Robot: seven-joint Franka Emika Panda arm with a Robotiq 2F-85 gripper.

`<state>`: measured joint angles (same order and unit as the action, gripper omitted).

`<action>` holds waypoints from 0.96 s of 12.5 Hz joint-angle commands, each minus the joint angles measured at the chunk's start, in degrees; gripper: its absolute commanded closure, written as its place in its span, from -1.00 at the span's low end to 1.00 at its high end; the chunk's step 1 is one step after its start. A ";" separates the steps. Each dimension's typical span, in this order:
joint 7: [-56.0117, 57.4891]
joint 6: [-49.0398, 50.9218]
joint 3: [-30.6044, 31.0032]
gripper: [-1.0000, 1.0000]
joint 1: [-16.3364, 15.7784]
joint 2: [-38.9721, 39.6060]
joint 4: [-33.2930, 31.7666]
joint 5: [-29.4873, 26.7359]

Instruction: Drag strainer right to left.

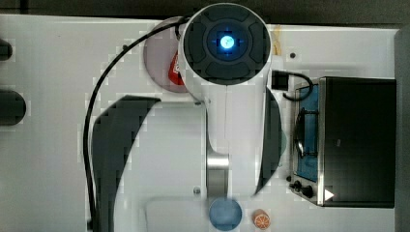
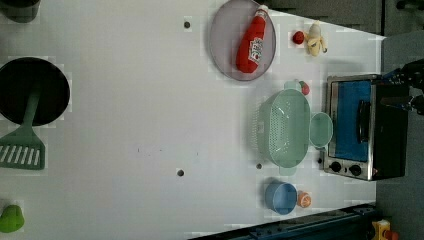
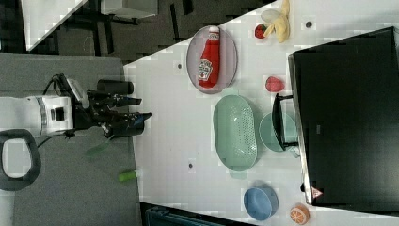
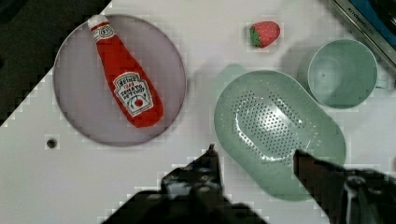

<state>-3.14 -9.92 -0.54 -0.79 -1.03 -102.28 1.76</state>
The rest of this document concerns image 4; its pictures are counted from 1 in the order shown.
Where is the grey round plate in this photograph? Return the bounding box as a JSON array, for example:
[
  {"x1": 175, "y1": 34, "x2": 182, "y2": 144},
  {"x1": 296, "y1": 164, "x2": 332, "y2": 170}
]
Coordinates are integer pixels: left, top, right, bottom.
[{"x1": 53, "y1": 15, "x2": 187, "y2": 147}]

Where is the red plush strawberry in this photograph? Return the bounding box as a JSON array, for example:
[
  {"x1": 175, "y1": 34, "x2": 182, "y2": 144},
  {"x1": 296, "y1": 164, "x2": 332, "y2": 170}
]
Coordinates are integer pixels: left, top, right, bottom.
[{"x1": 249, "y1": 21, "x2": 280, "y2": 48}]

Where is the green plastic cup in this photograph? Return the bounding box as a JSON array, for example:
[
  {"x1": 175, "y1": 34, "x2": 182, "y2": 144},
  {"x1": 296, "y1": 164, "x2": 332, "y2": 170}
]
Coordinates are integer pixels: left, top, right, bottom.
[{"x1": 297, "y1": 39, "x2": 389, "y2": 109}]

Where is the red plush ketchup bottle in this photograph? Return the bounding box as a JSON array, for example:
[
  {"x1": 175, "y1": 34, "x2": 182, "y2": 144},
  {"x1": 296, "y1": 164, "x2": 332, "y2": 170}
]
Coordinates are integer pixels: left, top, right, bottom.
[{"x1": 88, "y1": 15, "x2": 163, "y2": 128}]

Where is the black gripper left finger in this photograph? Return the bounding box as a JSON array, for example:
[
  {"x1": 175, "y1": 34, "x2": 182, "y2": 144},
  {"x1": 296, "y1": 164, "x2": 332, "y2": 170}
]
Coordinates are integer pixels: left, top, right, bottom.
[{"x1": 161, "y1": 143, "x2": 223, "y2": 200}]

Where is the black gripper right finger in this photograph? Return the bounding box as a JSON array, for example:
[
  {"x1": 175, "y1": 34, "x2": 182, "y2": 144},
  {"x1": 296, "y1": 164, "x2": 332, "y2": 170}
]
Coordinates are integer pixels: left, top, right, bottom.
[{"x1": 293, "y1": 150, "x2": 396, "y2": 224}]

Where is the silver toaster oven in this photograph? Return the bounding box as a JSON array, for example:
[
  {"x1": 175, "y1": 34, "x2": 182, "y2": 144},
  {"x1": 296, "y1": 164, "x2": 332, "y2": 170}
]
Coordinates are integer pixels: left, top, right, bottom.
[{"x1": 329, "y1": 0, "x2": 396, "y2": 69}]

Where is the green plastic strainer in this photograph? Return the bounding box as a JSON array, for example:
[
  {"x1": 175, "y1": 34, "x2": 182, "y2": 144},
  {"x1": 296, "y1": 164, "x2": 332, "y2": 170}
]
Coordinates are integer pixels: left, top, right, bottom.
[{"x1": 214, "y1": 70, "x2": 347, "y2": 201}]

